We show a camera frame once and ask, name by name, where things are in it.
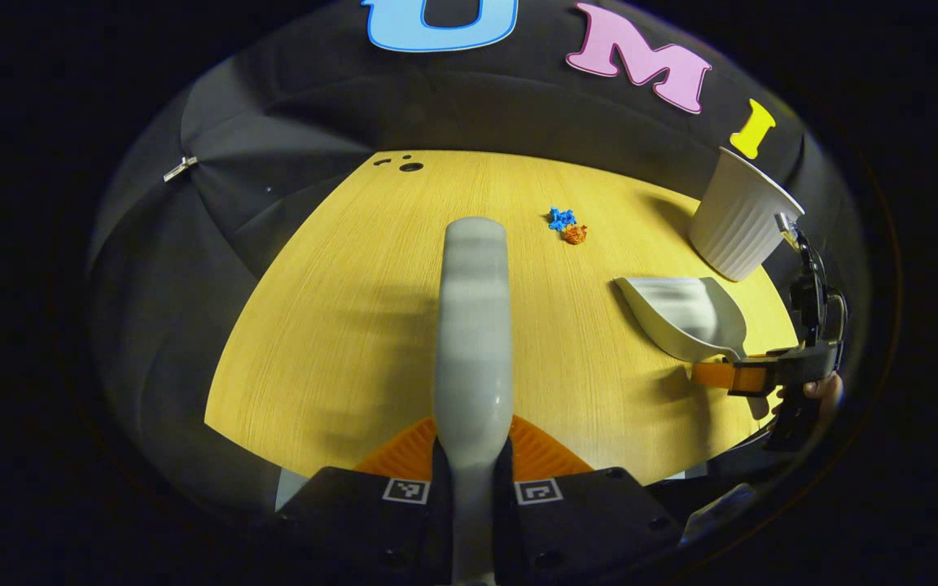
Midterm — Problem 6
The white ribbed garbage bin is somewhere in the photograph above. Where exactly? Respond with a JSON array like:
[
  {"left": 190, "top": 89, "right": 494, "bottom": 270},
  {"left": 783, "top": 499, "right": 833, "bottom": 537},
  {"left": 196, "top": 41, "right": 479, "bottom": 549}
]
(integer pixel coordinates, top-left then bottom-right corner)
[{"left": 687, "top": 146, "right": 805, "bottom": 282}]

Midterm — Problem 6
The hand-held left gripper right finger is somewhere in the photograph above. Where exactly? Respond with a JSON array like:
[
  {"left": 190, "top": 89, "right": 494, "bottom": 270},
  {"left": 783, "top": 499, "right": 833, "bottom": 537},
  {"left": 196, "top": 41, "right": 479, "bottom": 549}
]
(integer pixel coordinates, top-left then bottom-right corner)
[{"left": 493, "top": 415, "right": 687, "bottom": 586}]

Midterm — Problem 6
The wooden desktop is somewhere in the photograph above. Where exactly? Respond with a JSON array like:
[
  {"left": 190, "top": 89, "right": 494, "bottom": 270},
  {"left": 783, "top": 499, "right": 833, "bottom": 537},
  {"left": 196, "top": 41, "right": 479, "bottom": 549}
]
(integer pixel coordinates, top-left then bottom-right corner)
[{"left": 204, "top": 150, "right": 800, "bottom": 487}]

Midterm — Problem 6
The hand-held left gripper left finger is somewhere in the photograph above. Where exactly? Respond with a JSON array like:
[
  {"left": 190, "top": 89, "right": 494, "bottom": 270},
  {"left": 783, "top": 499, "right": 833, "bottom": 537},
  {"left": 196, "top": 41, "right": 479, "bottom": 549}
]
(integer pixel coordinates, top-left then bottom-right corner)
[{"left": 261, "top": 415, "right": 454, "bottom": 586}]

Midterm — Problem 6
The white plastic dustpan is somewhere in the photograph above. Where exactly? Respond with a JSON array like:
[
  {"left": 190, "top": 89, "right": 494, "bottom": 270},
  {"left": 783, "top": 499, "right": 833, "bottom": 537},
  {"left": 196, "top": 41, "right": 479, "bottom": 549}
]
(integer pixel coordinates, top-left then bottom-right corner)
[{"left": 614, "top": 275, "right": 751, "bottom": 365}]

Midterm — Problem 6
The black cable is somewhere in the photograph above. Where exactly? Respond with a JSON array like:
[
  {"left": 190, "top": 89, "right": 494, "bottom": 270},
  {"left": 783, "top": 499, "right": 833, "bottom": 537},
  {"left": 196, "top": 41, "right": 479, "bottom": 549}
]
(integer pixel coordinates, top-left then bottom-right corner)
[{"left": 821, "top": 286, "right": 849, "bottom": 347}]

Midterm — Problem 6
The black backdrop cloth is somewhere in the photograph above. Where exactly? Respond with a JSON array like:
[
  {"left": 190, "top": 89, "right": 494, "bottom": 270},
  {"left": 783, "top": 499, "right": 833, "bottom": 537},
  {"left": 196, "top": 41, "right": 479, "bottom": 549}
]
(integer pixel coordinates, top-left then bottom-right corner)
[{"left": 86, "top": 0, "right": 869, "bottom": 522}]

